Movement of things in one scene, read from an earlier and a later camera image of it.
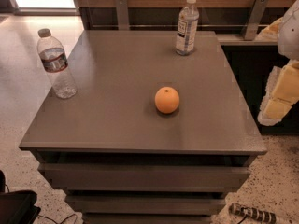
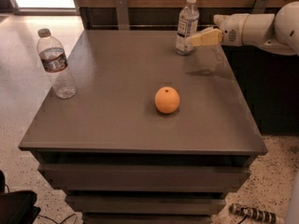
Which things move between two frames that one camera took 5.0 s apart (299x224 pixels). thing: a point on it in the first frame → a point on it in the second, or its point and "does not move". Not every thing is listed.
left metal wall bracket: [122, 14] does not move
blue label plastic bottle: [187, 27] does not move
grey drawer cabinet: [152, 136] does not move
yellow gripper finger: [282, 91] → [231, 33]
